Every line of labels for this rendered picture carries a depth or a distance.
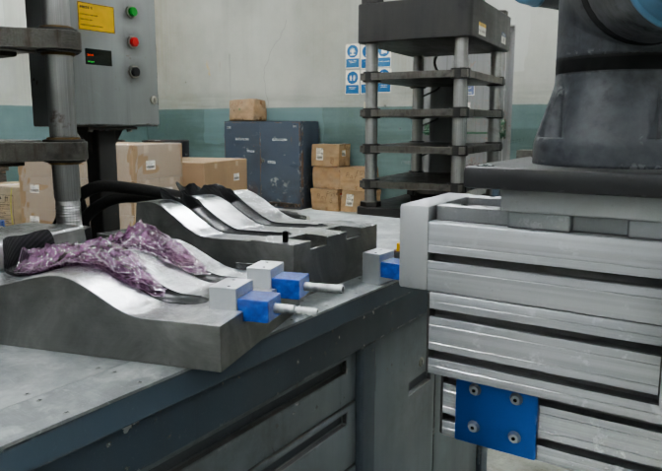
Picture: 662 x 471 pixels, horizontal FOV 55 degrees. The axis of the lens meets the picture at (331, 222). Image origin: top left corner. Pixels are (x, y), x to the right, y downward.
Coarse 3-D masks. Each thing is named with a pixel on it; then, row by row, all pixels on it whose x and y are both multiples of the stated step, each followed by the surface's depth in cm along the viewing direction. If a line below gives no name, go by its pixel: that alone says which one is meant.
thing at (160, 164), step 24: (120, 144) 464; (144, 144) 475; (168, 144) 495; (24, 168) 507; (48, 168) 494; (120, 168) 464; (144, 168) 471; (168, 168) 497; (24, 192) 510; (48, 192) 498; (24, 216) 514; (48, 216) 501; (120, 216) 470
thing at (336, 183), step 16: (320, 144) 786; (336, 144) 800; (320, 160) 790; (336, 160) 778; (320, 176) 796; (336, 176) 784; (352, 176) 774; (320, 192) 797; (336, 192) 784; (352, 192) 776; (320, 208) 799; (336, 208) 787; (352, 208) 779
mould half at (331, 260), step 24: (240, 192) 134; (144, 216) 118; (168, 216) 114; (192, 216) 116; (240, 216) 124; (264, 216) 128; (288, 216) 132; (192, 240) 111; (216, 240) 108; (240, 240) 105; (264, 240) 102; (336, 240) 108; (360, 240) 115; (288, 264) 100; (312, 264) 103; (336, 264) 109; (360, 264) 116
